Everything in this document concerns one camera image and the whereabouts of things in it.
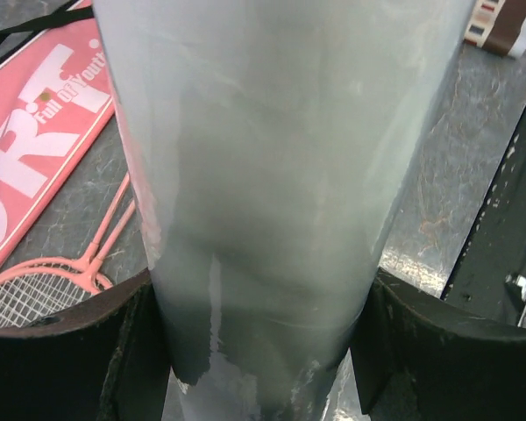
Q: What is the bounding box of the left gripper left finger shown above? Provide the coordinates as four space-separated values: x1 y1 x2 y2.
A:
0 270 170 420

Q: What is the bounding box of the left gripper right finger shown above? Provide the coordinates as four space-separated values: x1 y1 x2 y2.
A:
352 270 526 420

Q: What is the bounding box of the pink badminton racket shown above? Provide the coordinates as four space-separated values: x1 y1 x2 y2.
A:
0 173 132 330
0 199 137 330

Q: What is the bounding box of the orange patchwork cloth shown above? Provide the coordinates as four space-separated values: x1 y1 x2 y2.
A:
464 0 526 59

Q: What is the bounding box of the white shuttlecock tube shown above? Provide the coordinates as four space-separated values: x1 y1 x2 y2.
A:
93 1 473 420

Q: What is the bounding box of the pink racket bag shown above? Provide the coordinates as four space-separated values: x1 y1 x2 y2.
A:
0 1 114 267

